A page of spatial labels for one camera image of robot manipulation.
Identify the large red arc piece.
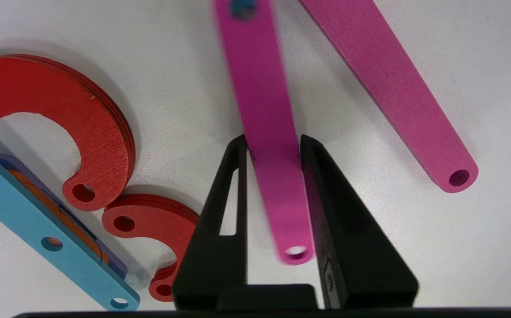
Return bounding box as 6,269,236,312
0,54,136,212
102,194,201,303

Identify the blue strip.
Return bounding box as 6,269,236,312
0,141,141,311

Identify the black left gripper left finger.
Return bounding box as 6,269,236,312
173,134,249,310

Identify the pink strip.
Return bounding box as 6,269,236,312
299,0,479,193
214,0,316,265

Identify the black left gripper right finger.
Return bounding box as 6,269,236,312
300,135,419,310

